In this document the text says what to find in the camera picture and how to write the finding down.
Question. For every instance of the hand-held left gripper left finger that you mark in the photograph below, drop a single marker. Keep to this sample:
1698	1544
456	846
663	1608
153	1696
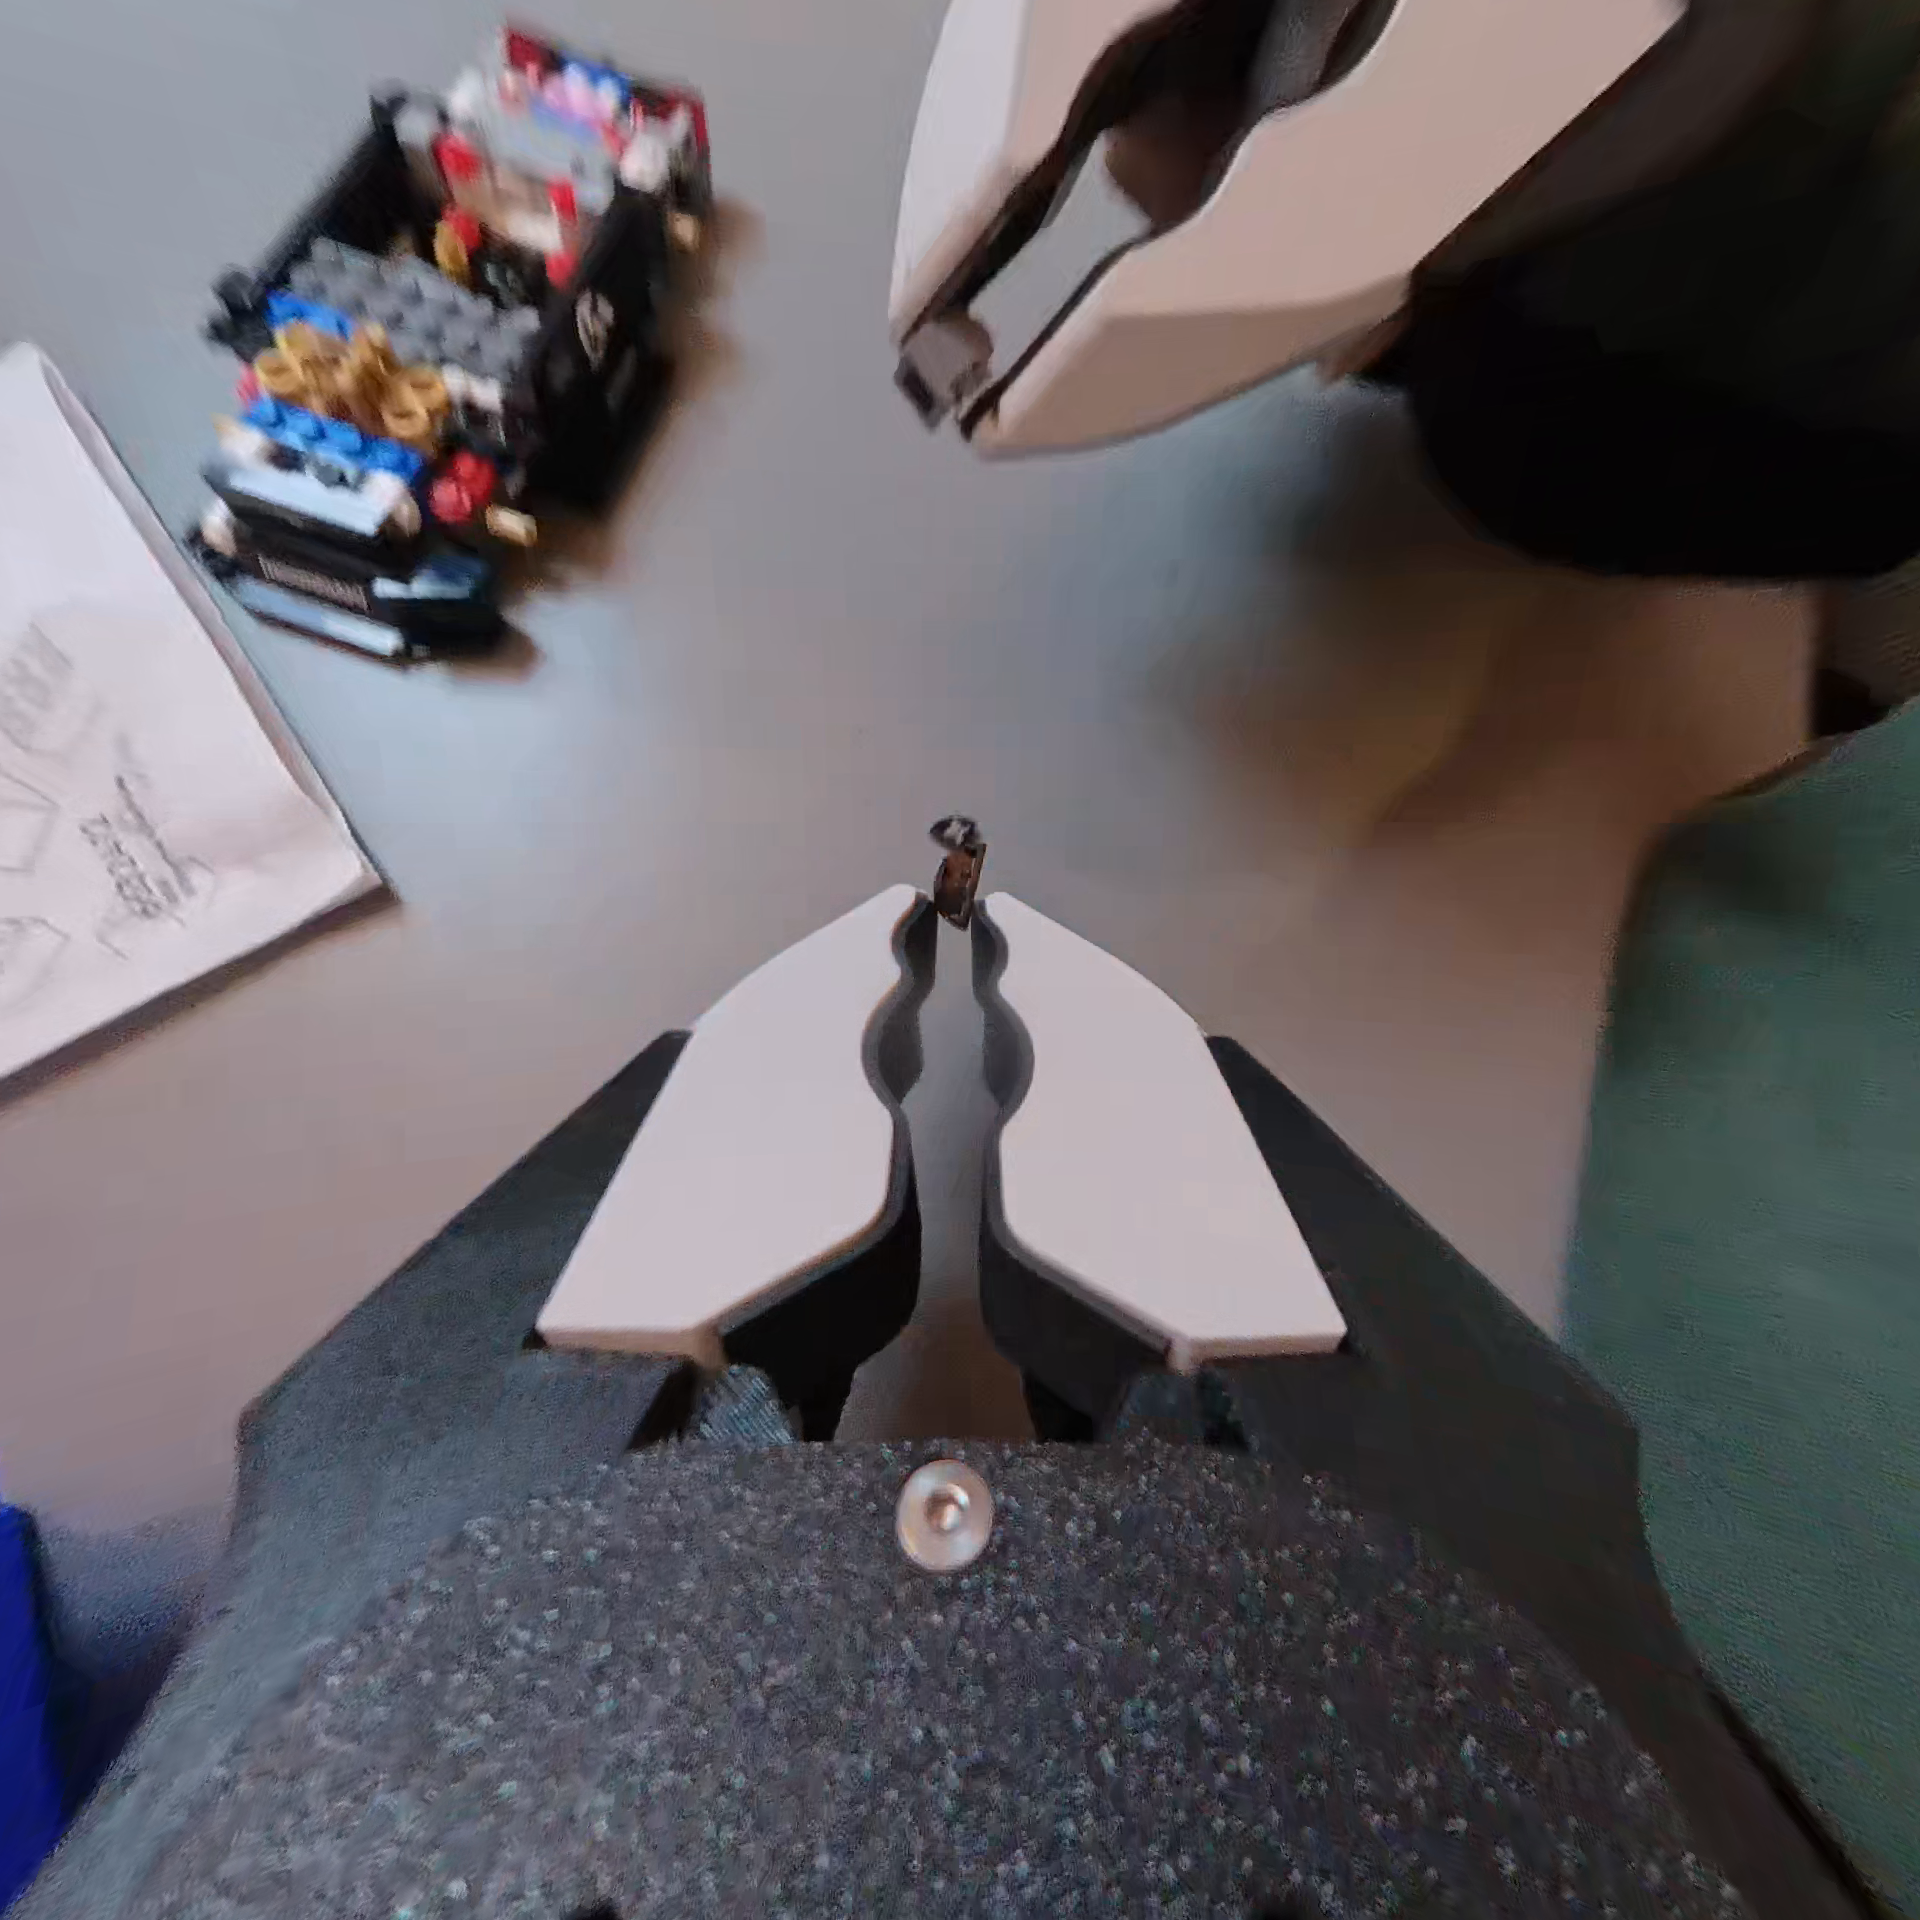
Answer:
722	1155

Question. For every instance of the black lego car model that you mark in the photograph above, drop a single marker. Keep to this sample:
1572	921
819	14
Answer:
419	344

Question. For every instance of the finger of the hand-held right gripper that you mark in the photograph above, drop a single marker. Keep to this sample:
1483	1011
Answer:
1004	135
1350	195

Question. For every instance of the blue plastic parts bin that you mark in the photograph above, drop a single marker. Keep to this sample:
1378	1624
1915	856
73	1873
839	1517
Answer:
23	1681

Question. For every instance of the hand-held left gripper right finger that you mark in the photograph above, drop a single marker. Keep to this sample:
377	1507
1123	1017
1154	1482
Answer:
1155	1171

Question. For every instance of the white numbered paper bag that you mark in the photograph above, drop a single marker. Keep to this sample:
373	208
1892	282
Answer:
135	751

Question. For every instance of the small dark grey lego piece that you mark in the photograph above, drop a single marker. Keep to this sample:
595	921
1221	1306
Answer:
939	375

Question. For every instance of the small black lego piece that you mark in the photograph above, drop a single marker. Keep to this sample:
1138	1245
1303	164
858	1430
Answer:
956	886

